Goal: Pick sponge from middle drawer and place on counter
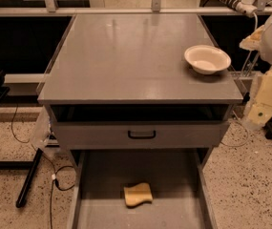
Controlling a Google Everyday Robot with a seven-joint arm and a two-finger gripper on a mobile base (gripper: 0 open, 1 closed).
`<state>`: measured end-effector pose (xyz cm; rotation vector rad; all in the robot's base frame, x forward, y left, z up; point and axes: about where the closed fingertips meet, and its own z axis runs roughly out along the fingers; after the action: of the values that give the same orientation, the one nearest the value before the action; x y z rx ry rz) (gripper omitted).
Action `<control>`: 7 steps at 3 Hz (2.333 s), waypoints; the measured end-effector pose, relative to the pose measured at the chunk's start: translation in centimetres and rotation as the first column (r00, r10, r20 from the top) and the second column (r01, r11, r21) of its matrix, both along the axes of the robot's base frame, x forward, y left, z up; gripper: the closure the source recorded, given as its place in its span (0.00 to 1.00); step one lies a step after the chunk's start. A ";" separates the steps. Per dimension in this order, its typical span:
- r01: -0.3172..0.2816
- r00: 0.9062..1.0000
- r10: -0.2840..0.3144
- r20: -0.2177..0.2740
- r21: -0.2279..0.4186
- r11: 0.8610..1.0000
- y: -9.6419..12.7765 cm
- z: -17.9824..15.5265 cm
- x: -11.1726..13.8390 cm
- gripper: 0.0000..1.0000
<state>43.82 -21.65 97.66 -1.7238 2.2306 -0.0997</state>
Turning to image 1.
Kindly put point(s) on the white bowl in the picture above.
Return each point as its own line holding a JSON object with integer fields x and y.
{"x": 206, "y": 59}

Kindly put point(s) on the grey metal rail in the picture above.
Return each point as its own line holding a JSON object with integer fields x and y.
{"x": 6, "y": 12}

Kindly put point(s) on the open grey middle drawer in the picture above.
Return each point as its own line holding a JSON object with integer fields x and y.
{"x": 180, "y": 197}

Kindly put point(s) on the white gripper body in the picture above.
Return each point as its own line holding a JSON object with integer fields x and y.
{"x": 261, "y": 109}

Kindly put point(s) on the clear plastic bag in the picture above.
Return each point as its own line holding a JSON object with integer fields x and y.
{"x": 42, "y": 135}

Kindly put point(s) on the grey top drawer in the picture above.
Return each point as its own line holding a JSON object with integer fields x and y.
{"x": 82, "y": 136}

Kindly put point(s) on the black table leg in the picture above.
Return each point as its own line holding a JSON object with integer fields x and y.
{"x": 21, "y": 201}

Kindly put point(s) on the white striped power strip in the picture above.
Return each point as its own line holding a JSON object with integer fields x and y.
{"x": 245, "y": 7}

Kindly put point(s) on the grey drawer cabinet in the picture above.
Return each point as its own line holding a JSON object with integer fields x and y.
{"x": 130, "y": 68}

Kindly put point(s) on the black drawer handle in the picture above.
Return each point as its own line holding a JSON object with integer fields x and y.
{"x": 142, "y": 135}

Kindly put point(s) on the yellow sponge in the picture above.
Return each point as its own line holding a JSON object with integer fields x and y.
{"x": 138, "y": 194}

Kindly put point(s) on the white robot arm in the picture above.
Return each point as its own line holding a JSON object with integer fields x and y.
{"x": 265, "y": 46}

